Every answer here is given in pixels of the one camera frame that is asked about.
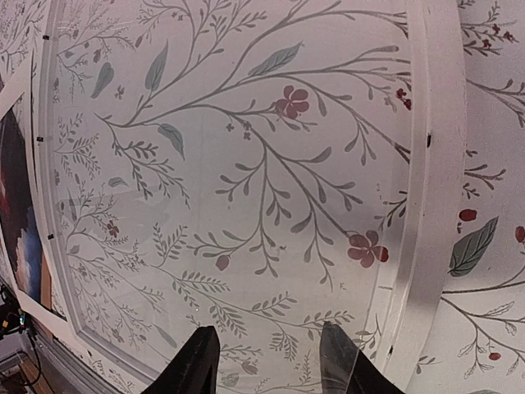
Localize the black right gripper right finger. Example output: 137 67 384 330
319 322 402 394

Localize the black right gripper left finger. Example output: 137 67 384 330
149 326 220 394

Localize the white mat board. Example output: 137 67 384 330
1 76 75 341

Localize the clear acrylic sheet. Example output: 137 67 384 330
39 0 436 394

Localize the dark red blue photo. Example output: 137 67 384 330
1 96 44 303

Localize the brown cardboard backing board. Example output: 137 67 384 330
40 257 53 310

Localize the floral patterned table cover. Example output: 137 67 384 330
1 1 524 393

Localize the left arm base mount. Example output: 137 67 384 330
0 282 42 387

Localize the white picture frame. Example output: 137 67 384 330
36 0 473 394

